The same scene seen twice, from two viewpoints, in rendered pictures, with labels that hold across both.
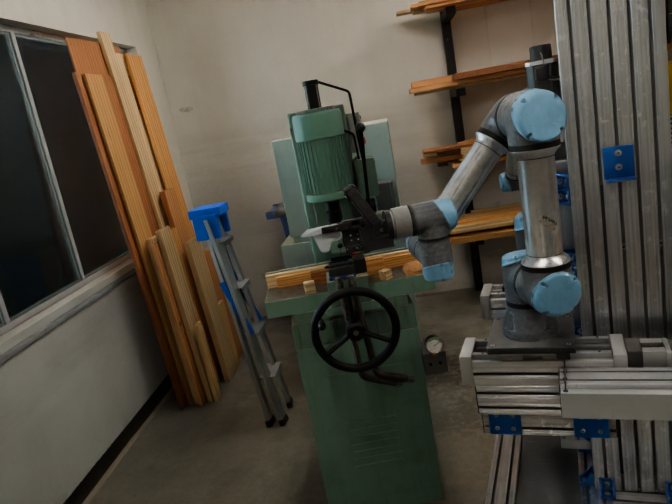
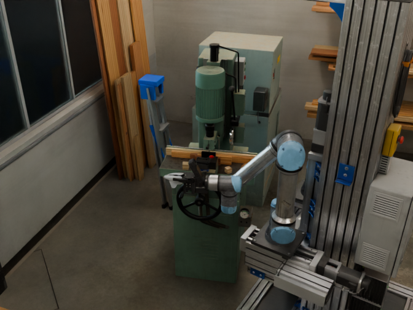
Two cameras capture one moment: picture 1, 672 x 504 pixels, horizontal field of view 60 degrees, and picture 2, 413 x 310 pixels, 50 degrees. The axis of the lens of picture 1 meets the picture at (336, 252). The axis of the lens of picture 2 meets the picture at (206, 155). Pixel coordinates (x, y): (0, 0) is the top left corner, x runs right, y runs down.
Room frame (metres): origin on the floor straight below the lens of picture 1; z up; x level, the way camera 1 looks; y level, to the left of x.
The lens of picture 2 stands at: (-0.39, -0.43, 2.35)
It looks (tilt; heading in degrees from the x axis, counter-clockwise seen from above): 29 degrees down; 10
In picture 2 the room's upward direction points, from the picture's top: straight up
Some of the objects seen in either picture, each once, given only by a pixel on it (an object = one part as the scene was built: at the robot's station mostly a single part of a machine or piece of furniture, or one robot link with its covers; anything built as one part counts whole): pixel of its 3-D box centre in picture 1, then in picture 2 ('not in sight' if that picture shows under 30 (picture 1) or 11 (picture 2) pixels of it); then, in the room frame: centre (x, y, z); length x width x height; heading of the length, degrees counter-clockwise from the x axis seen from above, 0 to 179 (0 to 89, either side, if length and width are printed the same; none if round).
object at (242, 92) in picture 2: (366, 176); (238, 102); (2.32, -0.17, 1.23); 0.09 x 0.08 x 0.15; 0
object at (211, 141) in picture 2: (339, 241); (210, 141); (2.13, -0.02, 1.03); 0.14 x 0.07 x 0.09; 0
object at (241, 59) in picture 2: (354, 132); (239, 71); (2.43, -0.16, 1.40); 0.10 x 0.06 x 0.16; 0
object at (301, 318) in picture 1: (349, 300); not in sight; (2.05, -0.02, 0.82); 0.40 x 0.21 x 0.04; 90
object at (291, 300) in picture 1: (349, 291); (207, 171); (2.00, -0.02, 0.87); 0.61 x 0.30 x 0.06; 90
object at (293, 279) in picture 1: (359, 267); (218, 157); (2.11, -0.07, 0.92); 0.62 x 0.02 x 0.04; 90
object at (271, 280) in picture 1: (345, 267); (211, 154); (2.13, -0.02, 0.93); 0.60 x 0.02 x 0.05; 90
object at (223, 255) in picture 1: (243, 315); (161, 143); (2.85, 0.52, 0.58); 0.27 x 0.25 x 1.16; 82
